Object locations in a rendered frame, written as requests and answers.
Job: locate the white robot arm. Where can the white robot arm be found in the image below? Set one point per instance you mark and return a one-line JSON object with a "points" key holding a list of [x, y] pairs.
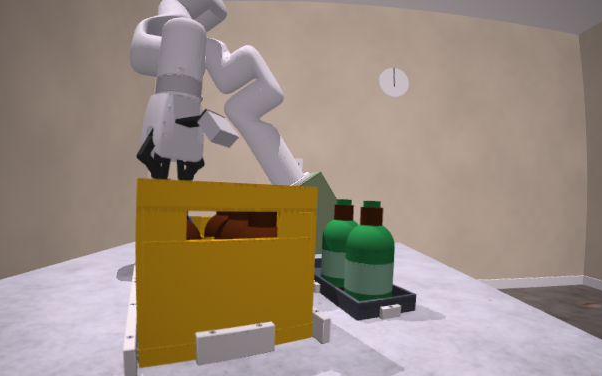
{"points": [[181, 62]]}

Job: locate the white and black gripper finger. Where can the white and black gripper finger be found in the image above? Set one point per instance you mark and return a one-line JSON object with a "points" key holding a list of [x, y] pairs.
{"points": [[191, 169], [157, 170]]}

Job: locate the green bottle with pale green label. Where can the green bottle with pale green label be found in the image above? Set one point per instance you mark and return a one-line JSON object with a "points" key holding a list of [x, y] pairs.
{"points": [[369, 261], [334, 243]]}

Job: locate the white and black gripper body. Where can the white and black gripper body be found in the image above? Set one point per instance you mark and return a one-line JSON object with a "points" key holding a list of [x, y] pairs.
{"points": [[172, 140]]}

